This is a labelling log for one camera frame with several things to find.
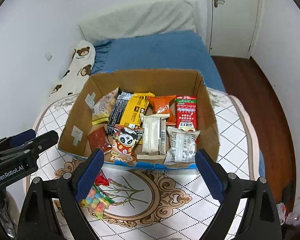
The metal door handle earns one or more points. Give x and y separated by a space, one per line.
217 2

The small red snack packet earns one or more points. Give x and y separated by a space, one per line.
101 179

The grey pillow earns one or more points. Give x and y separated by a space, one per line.
142 19

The red white sauce packet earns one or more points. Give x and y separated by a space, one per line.
186 113

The yellow black snack packet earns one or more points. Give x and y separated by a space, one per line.
136 106

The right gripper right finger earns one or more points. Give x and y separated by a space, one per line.
260 219

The beige biscuit packet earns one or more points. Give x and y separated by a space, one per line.
102 109

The panda snack packet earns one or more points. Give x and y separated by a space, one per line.
124 141

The white bread packet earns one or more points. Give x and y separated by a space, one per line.
183 146

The bear print pillow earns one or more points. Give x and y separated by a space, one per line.
78 73

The blue bed sheet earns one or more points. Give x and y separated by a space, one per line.
173 50

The colourful candy bag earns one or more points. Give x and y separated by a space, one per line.
96 202

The dark red snack packet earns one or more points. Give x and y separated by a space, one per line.
99 140

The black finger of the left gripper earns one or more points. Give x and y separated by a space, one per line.
39 144

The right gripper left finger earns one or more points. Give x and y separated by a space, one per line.
38 219

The white floral quilt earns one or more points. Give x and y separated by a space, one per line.
177 205

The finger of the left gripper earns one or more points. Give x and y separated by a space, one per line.
16 140

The black snack bar packet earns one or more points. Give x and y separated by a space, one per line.
118 110

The orange snack packet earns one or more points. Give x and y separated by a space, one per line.
161 105

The white wafer packet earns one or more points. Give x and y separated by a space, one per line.
154 134

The white door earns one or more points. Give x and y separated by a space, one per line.
232 28

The cardboard milk box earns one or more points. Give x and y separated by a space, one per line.
161 82

